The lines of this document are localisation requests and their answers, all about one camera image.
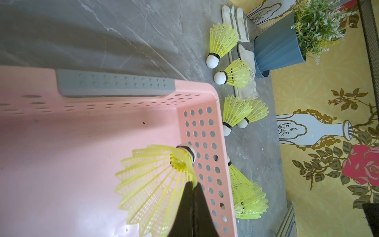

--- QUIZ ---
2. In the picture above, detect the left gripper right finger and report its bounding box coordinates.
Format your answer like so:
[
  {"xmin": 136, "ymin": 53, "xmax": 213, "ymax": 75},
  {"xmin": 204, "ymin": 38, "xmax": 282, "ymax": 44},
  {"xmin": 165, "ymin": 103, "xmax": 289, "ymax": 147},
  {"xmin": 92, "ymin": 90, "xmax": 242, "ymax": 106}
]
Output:
[{"xmin": 193, "ymin": 182, "xmax": 219, "ymax": 237}]

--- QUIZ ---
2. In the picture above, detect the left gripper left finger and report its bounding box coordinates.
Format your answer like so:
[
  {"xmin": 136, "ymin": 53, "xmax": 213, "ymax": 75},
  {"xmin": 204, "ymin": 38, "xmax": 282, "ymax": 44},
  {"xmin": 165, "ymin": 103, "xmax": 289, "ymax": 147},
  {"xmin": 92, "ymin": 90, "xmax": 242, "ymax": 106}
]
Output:
[{"xmin": 168, "ymin": 182, "xmax": 193, "ymax": 237}]

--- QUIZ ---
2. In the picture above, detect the yellow shuttlecock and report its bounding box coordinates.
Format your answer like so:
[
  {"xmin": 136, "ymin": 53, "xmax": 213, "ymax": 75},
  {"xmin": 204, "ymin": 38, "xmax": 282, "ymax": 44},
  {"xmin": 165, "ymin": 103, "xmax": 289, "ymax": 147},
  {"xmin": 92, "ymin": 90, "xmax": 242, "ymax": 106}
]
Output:
[
  {"xmin": 214, "ymin": 59, "xmax": 251, "ymax": 88},
  {"xmin": 206, "ymin": 24, "xmax": 239, "ymax": 69},
  {"xmin": 114, "ymin": 144, "xmax": 197, "ymax": 237},
  {"xmin": 237, "ymin": 98, "xmax": 269, "ymax": 128},
  {"xmin": 222, "ymin": 95, "xmax": 253, "ymax": 136},
  {"xmin": 227, "ymin": 157, "xmax": 268, "ymax": 220}
]

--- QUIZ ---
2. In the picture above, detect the pink perforated storage basket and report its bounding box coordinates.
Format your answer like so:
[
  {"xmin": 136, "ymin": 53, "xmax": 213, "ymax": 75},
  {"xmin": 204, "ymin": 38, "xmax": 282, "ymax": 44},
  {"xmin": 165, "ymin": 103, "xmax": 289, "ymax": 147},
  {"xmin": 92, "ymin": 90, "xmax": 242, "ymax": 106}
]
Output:
[{"xmin": 1, "ymin": 66, "xmax": 237, "ymax": 237}]

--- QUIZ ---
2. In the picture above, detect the grey white work glove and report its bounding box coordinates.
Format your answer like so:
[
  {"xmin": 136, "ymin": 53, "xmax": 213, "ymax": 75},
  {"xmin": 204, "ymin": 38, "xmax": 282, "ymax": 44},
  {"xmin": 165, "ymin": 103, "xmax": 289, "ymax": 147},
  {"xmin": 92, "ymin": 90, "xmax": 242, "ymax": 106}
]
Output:
[{"xmin": 222, "ymin": 5, "xmax": 259, "ymax": 99}]

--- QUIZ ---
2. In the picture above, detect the green plant in blue pot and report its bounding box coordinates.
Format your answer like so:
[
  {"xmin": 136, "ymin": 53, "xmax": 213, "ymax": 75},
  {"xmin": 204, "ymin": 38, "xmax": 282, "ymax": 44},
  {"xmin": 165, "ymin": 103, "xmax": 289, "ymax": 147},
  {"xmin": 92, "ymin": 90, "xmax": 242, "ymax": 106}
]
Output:
[{"xmin": 254, "ymin": 1, "xmax": 353, "ymax": 78}]

